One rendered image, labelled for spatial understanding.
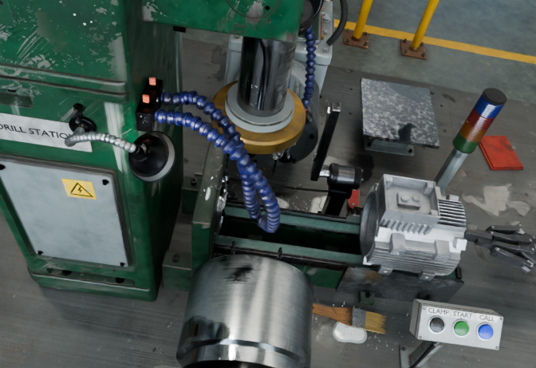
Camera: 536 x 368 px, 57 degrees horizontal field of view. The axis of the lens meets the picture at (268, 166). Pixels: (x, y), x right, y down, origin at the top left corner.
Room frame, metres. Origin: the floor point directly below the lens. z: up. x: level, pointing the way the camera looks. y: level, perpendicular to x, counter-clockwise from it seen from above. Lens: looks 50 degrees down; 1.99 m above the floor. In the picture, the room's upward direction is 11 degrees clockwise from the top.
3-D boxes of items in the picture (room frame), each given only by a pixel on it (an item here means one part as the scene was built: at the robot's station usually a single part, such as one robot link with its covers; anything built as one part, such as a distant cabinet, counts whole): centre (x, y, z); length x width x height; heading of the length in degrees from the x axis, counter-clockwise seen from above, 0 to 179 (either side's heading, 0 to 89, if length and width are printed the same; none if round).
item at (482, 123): (1.02, -0.52, 1.14); 0.06 x 0.06 x 0.04
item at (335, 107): (0.83, -0.12, 1.12); 0.04 x 0.03 x 0.26; 93
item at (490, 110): (1.02, -0.52, 1.19); 0.06 x 0.06 x 0.04
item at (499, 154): (1.26, -0.77, 0.80); 0.15 x 0.12 x 0.01; 15
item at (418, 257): (0.71, -0.36, 1.02); 0.20 x 0.19 x 0.19; 93
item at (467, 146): (1.02, -0.52, 1.05); 0.06 x 0.06 x 0.04
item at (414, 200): (0.71, -0.32, 1.11); 0.12 x 0.11 x 0.07; 93
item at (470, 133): (1.02, -0.52, 1.10); 0.06 x 0.06 x 0.04
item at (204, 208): (0.68, 0.15, 0.97); 0.30 x 0.11 x 0.34; 3
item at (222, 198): (0.68, 0.09, 1.02); 0.15 x 0.02 x 0.15; 3
